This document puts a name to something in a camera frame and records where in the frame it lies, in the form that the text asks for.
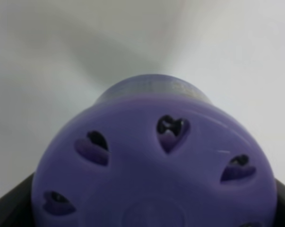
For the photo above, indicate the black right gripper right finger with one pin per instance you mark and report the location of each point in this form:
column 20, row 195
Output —
column 280, row 212

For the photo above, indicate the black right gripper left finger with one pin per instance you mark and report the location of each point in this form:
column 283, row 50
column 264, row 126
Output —
column 15, row 206

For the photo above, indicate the purple air freshener jar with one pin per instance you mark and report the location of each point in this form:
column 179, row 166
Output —
column 153, row 152

